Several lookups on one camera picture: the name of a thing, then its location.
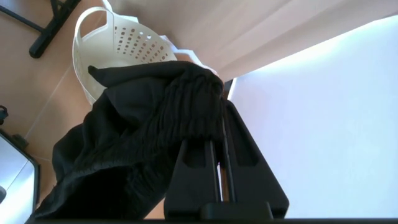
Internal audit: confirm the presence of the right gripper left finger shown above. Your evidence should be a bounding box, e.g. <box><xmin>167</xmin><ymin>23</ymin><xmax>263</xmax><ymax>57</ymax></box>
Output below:
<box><xmin>164</xmin><ymin>139</ymin><xmax>222</xmax><ymax>218</ymax></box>

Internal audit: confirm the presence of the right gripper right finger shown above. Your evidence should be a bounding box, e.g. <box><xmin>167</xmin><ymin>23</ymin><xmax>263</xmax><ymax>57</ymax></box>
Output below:
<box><xmin>220</xmin><ymin>99</ymin><xmax>290</xmax><ymax>218</ymax></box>

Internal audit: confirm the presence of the black garment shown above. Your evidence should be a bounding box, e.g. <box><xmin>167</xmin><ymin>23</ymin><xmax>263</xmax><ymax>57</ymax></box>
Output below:
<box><xmin>32</xmin><ymin>60</ymin><xmax>225</xmax><ymax>220</ymax></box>

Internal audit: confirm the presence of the white laundry basket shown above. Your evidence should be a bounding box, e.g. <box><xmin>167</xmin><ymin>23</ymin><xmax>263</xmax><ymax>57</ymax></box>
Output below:
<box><xmin>72</xmin><ymin>6</ymin><xmax>218</xmax><ymax>106</ymax></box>

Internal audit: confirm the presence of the black clothes rack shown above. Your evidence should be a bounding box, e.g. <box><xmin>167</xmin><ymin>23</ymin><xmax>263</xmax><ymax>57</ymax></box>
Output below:
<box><xmin>0</xmin><ymin>0</ymin><xmax>82</xmax><ymax>59</ymax></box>

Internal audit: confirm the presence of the beige curtain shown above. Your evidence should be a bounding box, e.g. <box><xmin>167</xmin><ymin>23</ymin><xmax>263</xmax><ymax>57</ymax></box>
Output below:
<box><xmin>102</xmin><ymin>0</ymin><xmax>398</xmax><ymax>82</ymax></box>

